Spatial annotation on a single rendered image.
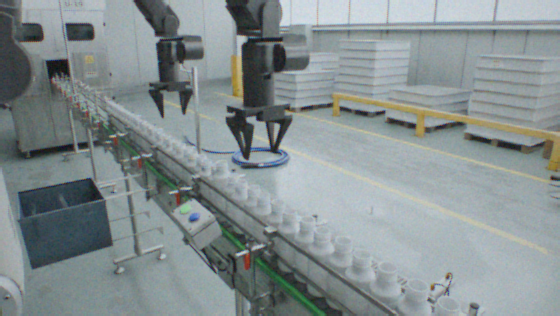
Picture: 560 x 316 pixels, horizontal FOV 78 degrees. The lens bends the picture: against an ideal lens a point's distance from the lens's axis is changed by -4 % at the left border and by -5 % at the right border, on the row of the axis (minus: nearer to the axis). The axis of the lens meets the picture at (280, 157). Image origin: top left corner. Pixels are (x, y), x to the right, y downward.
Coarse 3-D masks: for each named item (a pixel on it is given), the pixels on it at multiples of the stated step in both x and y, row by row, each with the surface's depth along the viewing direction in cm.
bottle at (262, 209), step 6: (258, 198) 98; (264, 198) 98; (258, 204) 98; (264, 204) 98; (258, 210) 98; (264, 210) 98; (270, 210) 99; (258, 216) 98; (264, 216) 98; (264, 222) 98; (258, 228) 99; (258, 234) 100
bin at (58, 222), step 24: (24, 192) 154; (48, 192) 160; (72, 192) 166; (96, 192) 163; (24, 216) 156; (48, 216) 135; (72, 216) 140; (96, 216) 146; (24, 240) 132; (48, 240) 137; (72, 240) 142; (96, 240) 148; (48, 264) 139
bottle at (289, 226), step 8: (288, 208) 92; (288, 216) 89; (296, 216) 90; (280, 224) 91; (288, 224) 89; (296, 224) 90; (280, 232) 90; (288, 232) 89; (280, 240) 91; (280, 248) 91; (288, 248) 90; (280, 256) 92; (288, 256) 91; (280, 264) 93; (288, 272) 92
